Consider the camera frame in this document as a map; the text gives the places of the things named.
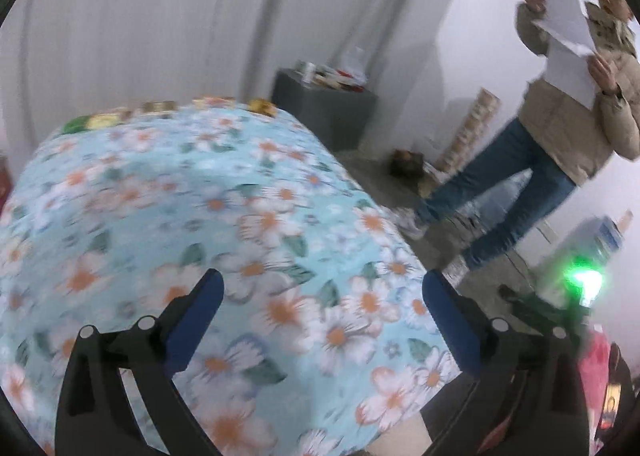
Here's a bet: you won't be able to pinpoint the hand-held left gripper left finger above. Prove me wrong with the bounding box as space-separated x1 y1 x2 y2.
54 267 226 456

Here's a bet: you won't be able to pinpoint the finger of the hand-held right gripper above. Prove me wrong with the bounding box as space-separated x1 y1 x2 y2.
498 284 531 309

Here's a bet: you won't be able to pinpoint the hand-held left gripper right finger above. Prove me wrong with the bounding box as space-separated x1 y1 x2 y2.
421 268 593 456

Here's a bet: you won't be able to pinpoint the white water dispenser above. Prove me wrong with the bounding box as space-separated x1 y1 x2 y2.
537 218 601 307

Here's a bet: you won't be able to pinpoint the blue water bottle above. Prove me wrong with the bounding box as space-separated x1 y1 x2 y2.
590 216 626 262

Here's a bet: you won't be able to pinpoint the floral tablecloth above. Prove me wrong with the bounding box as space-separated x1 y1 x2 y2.
0 101 463 456

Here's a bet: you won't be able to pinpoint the cardboard piece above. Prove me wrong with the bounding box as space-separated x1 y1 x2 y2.
417 171 451 199

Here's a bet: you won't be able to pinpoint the dark brown bag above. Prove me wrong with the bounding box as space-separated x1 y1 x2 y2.
390 148 426 176

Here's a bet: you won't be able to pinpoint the brown snack packet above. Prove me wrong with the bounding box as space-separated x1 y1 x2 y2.
132 101 177 116

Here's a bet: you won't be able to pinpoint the yellow snack packet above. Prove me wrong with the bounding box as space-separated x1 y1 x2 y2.
247 98 278 118
87 111 132 129

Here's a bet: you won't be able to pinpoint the grey cabinet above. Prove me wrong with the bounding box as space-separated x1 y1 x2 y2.
271 67 379 153

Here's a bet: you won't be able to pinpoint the heap of small packets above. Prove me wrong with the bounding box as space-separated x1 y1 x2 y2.
294 60 368 93

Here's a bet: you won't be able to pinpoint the white paper sheets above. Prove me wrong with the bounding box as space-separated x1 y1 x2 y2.
515 0 598 107

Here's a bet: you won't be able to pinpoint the white plastic bag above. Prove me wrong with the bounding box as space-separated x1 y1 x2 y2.
337 45 371 82

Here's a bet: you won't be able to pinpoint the grey curtain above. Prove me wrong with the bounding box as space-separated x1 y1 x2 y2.
0 0 476 167

